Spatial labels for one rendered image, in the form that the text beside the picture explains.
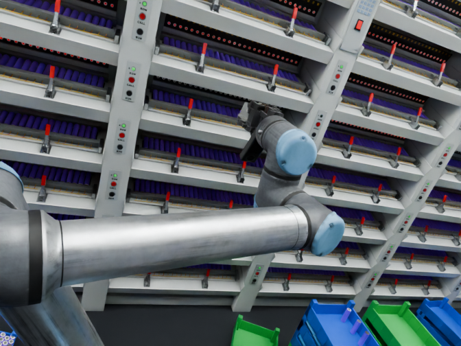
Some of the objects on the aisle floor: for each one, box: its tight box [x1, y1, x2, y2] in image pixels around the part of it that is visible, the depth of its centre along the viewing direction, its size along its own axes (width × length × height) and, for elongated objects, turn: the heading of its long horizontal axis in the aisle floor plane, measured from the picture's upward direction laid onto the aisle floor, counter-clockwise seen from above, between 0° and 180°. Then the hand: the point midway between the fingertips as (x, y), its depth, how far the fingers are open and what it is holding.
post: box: [81, 0, 163, 311], centre depth 118 cm, size 20×9×170 cm, turn 162°
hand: (245, 118), depth 103 cm, fingers open, 3 cm apart
